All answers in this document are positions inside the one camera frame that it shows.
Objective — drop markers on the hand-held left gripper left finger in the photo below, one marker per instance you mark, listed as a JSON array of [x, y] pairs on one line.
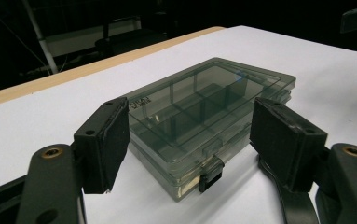
[[100, 146]]

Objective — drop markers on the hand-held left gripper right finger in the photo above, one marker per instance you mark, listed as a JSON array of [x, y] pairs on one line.
[[283, 143]]

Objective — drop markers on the smoky translucent plastic organizer box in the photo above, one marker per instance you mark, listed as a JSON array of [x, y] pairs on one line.
[[198, 124]]

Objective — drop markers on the white metal stand pole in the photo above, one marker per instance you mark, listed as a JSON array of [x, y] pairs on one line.
[[42, 40]]

